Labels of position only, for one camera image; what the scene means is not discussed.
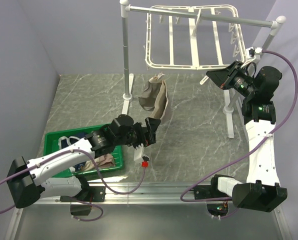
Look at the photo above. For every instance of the navy white underwear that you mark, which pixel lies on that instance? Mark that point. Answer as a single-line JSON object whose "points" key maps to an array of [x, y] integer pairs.
{"points": [[65, 141]]}

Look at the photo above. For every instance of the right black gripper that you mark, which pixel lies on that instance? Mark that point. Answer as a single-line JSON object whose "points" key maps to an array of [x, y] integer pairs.
{"points": [[220, 77]]}

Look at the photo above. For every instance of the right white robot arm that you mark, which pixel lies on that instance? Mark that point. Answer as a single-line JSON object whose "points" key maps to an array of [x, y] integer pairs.
{"points": [[262, 190]]}

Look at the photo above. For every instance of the beige pink underwear pile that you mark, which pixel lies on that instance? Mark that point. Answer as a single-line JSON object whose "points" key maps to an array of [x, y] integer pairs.
{"points": [[104, 161]]}

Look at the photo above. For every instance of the grey white garment rack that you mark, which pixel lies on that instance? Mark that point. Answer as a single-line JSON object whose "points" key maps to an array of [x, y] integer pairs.
{"points": [[129, 50]]}

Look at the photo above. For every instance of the aluminium rail base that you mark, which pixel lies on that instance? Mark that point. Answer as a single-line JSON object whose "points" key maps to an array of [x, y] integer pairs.
{"points": [[153, 212]]}

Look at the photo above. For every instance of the white clip drying hanger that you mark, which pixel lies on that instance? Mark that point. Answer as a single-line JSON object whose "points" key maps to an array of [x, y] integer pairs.
{"points": [[182, 47]]}

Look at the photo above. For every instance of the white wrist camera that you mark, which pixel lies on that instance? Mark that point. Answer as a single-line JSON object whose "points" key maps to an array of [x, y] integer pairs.
{"points": [[139, 155], [253, 55]]}

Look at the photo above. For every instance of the green plastic tray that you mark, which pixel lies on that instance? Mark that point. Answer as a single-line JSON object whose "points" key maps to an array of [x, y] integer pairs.
{"points": [[51, 146]]}

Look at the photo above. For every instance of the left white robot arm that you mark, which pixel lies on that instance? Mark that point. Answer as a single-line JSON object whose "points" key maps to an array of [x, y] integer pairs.
{"points": [[30, 180]]}

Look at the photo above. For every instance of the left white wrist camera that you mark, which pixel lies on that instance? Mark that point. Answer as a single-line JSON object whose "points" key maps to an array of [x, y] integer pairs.
{"points": [[139, 155]]}

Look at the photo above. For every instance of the taupe beige underwear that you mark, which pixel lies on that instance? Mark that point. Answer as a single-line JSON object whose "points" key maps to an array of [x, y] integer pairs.
{"points": [[155, 98]]}

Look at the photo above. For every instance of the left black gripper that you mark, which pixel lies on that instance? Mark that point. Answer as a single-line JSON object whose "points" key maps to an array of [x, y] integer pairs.
{"points": [[147, 134]]}

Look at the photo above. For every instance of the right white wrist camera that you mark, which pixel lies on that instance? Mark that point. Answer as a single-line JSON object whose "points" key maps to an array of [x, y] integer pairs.
{"points": [[253, 55]]}

